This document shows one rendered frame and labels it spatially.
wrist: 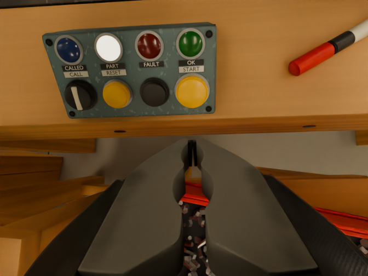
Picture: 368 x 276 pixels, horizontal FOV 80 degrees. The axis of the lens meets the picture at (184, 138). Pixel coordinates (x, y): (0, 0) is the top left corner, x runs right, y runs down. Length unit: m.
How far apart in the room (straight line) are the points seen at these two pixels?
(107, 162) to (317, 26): 1.08
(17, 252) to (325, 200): 0.41
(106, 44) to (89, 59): 0.02
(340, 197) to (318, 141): 0.91
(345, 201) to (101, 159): 1.06
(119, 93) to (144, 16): 0.11
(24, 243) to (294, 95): 0.37
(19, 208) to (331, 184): 0.71
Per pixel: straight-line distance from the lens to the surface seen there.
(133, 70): 0.21
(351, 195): 0.40
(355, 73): 0.29
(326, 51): 0.27
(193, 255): 0.27
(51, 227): 0.43
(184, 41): 0.20
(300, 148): 1.24
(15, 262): 0.38
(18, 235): 0.38
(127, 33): 0.21
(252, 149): 1.17
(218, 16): 0.28
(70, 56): 0.23
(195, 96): 0.20
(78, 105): 0.23
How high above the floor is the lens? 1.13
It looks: 84 degrees down
